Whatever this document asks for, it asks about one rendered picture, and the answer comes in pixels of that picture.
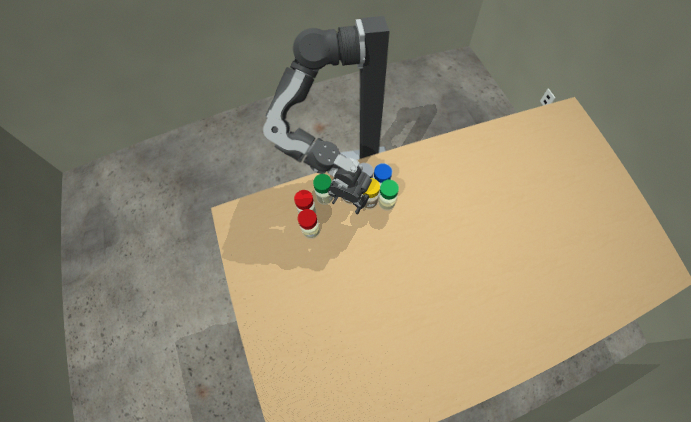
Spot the green-capped bottle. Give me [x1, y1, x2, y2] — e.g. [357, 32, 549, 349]
[313, 174, 334, 205]
[378, 180, 399, 211]

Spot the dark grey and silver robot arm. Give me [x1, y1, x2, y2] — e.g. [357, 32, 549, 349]
[263, 19, 365, 189]

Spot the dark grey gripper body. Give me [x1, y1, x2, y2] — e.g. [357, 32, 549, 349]
[329, 171, 372, 203]

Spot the blue-capped bottle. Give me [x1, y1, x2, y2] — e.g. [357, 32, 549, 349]
[373, 164, 392, 186]

